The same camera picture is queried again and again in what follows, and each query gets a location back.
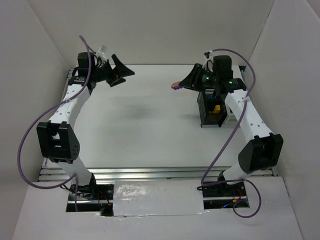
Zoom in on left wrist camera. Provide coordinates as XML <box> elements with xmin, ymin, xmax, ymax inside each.
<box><xmin>95</xmin><ymin>45</ymin><xmax>108</xmax><ymax>59</ymax></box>

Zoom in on white slotted container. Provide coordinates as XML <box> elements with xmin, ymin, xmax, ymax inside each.
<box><xmin>223</xmin><ymin>105</ymin><xmax>238</xmax><ymax>125</ymax></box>

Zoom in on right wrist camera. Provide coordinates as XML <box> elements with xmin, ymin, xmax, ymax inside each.
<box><xmin>202</xmin><ymin>50</ymin><xmax>214</xmax><ymax>72</ymax></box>

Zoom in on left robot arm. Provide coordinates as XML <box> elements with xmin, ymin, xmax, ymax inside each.
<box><xmin>36</xmin><ymin>52</ymin><xmax>135</xmax><ymax>198</ymax></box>

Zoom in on purple printed lego plate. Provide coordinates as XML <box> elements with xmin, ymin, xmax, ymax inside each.
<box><xmin>171</xmin><ymin>81</ymin><xmax>183</xmax><ymax>90</ymax></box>

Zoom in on aluminium front rail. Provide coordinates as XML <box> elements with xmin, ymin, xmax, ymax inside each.
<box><xmin>37</xmin><ymin>166</ymin><xmax>251</xmax><ymax>181</ymax></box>

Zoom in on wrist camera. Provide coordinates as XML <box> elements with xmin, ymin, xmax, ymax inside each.
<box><xmin>202</xmin><ymin>50</ymin><xmax>214</xmax><ymax>72</ymax></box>
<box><xmin>95</xmin><ymin>45</ymin><xmax>108</xmax><ymax>59</ymax></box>

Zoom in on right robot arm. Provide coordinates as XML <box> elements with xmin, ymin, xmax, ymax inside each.
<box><xmin>178</xmin><ymin>55</ymin><xmax>284</xmax><ymax>185</ymax></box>

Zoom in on teal curved lego piece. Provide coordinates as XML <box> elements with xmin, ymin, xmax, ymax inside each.
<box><xmin>205</xmin><ymin>93</ymin><xmax>216</xmax><ymax>100</ymax></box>

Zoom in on black slotted container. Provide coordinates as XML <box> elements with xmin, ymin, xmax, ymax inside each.
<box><xmin>197</xmin><ymin>88</ymin><xmax>228</xmax><ymax>128</ymax></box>

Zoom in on yellow curved lego piece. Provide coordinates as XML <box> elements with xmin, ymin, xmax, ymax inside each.
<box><xmin>209</xmin><ymin>104</ymin><xmax>222</xmax><ymax>115</ymax></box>

